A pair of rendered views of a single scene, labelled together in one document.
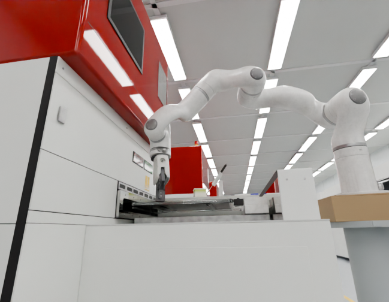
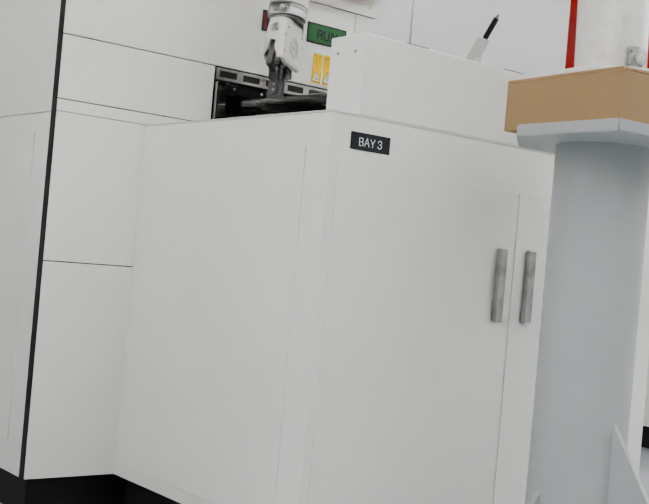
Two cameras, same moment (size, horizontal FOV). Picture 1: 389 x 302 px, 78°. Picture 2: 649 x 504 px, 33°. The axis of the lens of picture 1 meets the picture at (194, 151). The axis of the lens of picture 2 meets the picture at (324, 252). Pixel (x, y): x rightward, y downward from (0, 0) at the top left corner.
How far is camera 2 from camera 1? 1.70 m
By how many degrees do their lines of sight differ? 45
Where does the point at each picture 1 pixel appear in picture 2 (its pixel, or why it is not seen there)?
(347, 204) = (527, 97)
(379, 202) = (570, 92)
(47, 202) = (79, 91)
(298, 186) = (347, 63)
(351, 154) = not seen: outside the picture
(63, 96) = not seen: outside the picture
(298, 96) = not seen: outside the picture
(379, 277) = (552, 234)
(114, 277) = (161, 185)
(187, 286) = (210, 194)
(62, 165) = (94, 48)
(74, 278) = (128, 183)
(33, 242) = (67, 131)
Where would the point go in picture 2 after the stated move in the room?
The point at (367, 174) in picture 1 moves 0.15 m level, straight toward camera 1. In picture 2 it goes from (597, 32) to (512, 20)
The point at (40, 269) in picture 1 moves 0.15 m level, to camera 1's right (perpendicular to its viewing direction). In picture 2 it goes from (78, 159) to (124, 159)
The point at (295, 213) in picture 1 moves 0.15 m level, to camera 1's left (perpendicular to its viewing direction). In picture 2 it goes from (337, 105) to (275, 107)
